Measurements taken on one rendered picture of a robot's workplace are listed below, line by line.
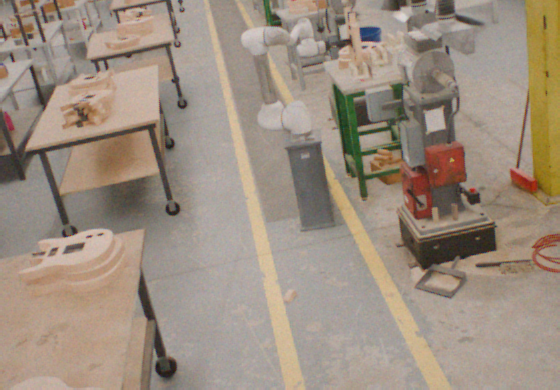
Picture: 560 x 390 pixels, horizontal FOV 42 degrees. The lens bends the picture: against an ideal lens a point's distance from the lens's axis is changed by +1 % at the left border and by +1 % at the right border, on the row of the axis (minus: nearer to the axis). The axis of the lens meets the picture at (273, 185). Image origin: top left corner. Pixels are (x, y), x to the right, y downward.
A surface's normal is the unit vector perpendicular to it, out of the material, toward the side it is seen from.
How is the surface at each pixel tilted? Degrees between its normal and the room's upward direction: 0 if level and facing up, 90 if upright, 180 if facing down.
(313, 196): 90
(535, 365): 0
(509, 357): 0
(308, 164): 90
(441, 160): 90
